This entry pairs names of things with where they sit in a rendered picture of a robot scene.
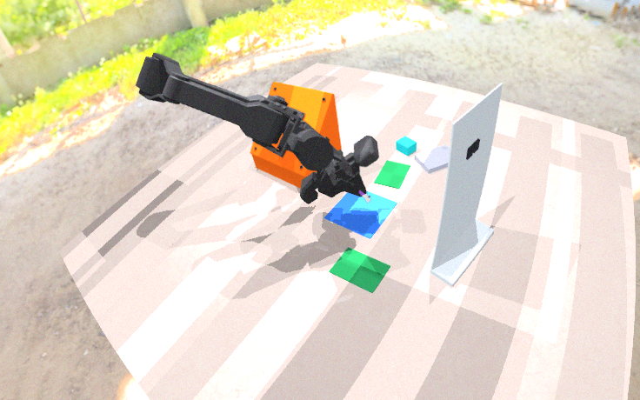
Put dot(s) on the small cyan cube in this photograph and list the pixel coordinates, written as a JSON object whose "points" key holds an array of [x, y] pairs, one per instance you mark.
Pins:
{"points": [[406, 145]]}

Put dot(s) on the green translucent square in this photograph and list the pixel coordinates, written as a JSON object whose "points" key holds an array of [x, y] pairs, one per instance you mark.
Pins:
{"points": [[359, 269]]}

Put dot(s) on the green flat square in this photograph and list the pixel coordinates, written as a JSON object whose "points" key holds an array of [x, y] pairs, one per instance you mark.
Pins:
{"points": [[392, 174]]}

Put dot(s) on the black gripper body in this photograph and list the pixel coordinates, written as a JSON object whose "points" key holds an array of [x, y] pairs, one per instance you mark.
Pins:
{"points": [[365, 153]]}

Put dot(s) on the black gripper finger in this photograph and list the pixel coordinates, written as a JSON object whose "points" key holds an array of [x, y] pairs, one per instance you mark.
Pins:
{"points": [[353, 189], [358, 181]]}

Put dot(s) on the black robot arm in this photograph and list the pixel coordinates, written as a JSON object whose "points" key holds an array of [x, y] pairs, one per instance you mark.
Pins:
{"points": [[264, 119]]}

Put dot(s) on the white panel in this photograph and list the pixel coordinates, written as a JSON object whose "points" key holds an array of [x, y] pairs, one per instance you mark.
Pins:
{"points": [[460, 236]]}

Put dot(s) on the blue square mat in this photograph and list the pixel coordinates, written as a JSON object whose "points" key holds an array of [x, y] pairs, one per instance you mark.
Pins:
{"points": [[354, 213]]}

